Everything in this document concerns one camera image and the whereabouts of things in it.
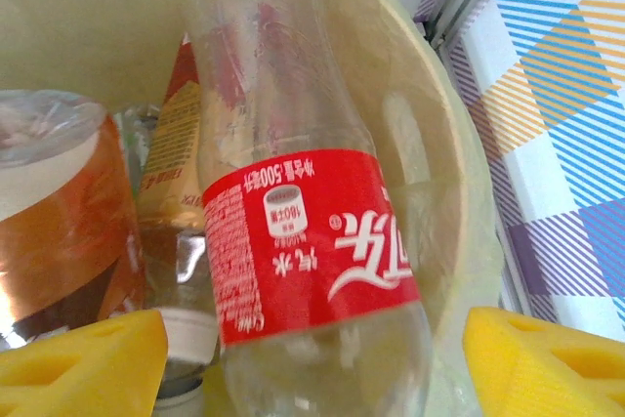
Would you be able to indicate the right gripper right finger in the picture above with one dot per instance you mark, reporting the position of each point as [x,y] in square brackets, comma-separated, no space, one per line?
[547,378]

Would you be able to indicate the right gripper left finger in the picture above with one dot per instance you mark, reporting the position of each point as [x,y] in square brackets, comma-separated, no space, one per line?
[73,378]

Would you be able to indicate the brown label plastic bottle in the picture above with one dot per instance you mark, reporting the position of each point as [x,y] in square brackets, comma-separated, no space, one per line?
[63,241]

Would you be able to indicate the red label cola bottle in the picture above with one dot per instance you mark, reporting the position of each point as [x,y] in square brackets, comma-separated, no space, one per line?
[312,241]

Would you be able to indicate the cream ribbed plastic bin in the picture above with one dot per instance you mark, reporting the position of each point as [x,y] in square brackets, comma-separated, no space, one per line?
[425,95]

